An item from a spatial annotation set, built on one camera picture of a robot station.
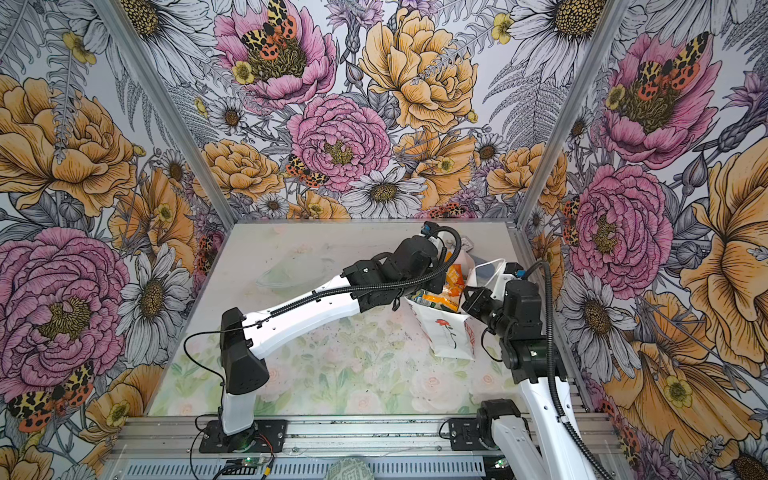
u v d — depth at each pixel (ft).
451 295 2.44
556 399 1.44
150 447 2.46
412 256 1.70
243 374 1.71
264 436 2.40
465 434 2.42
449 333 2.55
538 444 1.50
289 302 1.61
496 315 1.96
